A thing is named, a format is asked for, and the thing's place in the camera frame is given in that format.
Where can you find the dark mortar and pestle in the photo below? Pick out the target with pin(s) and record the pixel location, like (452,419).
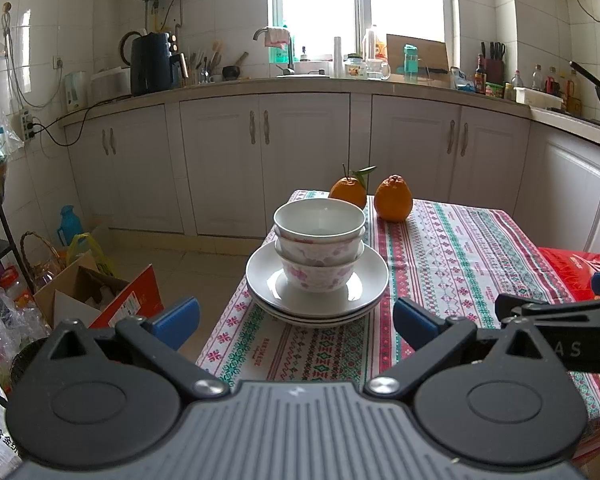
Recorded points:
(232,72)

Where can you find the red cardboard box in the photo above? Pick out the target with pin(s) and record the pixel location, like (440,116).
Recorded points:
(135,295)

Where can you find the white plastic tray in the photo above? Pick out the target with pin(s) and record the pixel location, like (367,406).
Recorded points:
(537,97)

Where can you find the green dish soap bottle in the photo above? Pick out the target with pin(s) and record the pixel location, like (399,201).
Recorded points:
(275,55)

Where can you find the knife block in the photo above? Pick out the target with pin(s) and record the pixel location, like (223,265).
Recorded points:
(494,65)

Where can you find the cooking oil bottle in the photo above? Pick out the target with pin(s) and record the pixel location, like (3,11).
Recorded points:
(572,92)

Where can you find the dark sauce bottle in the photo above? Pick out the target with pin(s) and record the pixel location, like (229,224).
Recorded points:
(480,80)

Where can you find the yellow green bag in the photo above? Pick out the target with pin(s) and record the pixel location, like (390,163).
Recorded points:
(92,252)

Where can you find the white rice cooker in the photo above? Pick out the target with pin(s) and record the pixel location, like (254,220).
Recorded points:
(110,85)

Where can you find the clear plastic bag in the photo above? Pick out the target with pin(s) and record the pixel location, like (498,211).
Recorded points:
(20,320)

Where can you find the blue thermos jug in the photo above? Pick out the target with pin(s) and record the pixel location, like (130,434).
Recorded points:
(67,227)

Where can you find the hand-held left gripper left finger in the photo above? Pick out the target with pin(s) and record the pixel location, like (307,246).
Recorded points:
(177,320)

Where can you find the blue package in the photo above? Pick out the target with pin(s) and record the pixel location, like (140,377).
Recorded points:
(462,80)

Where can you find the orange with leaf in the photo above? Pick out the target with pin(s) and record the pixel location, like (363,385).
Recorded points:
(350,190)

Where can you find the small clear bottle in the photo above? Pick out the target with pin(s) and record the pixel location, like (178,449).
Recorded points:
(517,81)

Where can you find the brown board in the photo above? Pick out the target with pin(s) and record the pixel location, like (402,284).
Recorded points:
(432,52)

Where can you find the patterned tablecloth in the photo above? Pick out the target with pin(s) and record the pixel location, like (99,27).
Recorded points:
(445,260)

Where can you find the white electric jug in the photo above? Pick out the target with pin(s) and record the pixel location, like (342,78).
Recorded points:
(75,92)

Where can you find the teal water bottle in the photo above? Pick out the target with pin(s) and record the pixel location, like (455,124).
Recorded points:
(411,62)

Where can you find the wicker basket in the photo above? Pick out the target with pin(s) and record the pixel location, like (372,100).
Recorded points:
(42,270)

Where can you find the white kitchen cabinets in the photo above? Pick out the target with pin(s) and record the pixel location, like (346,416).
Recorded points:
(310,160)

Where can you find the green box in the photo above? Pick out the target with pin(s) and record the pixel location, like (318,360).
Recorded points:
(494,90)

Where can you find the white floral bowl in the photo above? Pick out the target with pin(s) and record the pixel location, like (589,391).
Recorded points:
(320,255)
(315,277)
(320,220)

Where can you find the metal faucet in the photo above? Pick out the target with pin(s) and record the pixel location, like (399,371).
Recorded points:
(290,60)

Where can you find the white plate fruit print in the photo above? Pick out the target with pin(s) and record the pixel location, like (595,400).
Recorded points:
(317,317)
(317,324)
(372,270)

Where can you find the red printed package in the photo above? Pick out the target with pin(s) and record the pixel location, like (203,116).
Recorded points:
(570,270)

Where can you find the dark blue air fryer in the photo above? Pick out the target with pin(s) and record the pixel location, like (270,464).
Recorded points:
(152,67)

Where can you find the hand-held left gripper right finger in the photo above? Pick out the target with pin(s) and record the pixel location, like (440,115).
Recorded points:
(415,325)

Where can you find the clear glass bottle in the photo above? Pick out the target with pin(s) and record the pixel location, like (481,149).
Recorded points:
(537,79)

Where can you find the bumpy orange without leaf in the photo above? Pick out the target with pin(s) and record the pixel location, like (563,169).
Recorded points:
(392,202)

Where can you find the black trash bin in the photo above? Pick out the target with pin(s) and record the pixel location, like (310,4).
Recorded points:
(27,365)

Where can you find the orange juice bottle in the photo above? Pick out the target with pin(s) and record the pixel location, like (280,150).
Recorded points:
(381,49)

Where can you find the clear plastic bottle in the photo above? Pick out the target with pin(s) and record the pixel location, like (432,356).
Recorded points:
(370,42)

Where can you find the brown cardboard box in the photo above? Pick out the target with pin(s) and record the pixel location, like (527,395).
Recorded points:
(65,300)

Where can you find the glass jar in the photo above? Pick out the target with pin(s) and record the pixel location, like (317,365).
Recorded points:
(353,67)

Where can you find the pink cloth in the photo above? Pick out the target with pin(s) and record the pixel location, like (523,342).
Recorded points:
(278,37)

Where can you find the white power strip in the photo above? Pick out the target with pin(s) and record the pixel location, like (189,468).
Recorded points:
(27,126)

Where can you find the utensil holder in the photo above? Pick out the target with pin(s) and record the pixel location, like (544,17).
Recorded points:
(205,72)

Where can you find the kitchen window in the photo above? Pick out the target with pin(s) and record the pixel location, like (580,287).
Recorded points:
(360,5)

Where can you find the wall outlet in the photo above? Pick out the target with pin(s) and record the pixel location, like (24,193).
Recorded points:
(58,62)

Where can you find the white cylinder bottle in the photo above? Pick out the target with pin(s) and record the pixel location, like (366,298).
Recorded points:
(337,57)

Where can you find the glass mug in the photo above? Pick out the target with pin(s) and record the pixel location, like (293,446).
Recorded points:
(377,70)

